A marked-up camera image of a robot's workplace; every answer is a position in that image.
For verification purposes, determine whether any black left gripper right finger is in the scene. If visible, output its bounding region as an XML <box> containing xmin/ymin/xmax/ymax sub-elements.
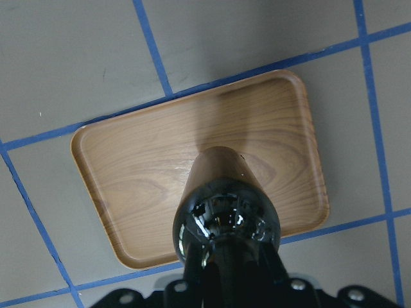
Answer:
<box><xmin>253</xmin><ymin>241</ymin><xmax>321</xmax><ymax>307</ymax></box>

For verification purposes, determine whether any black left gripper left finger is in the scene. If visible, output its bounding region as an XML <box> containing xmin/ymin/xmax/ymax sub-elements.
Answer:
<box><xmin>163</xmin><ymin>239</ymin><xmax>218</xmax><ymax>307</ymax></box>

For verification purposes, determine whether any dark wine bottle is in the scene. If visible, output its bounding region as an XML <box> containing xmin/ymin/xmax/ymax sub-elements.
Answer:
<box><xmin>171</xmin><ymin>146</ymin><xmax>283</xmax><ymax>308</ymax></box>

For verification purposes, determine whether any wooden tray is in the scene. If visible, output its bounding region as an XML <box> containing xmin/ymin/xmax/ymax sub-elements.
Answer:
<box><xmin>71</xmin><ymin>70</ymin><xmax>329</xmax><ymax>270</ymax></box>

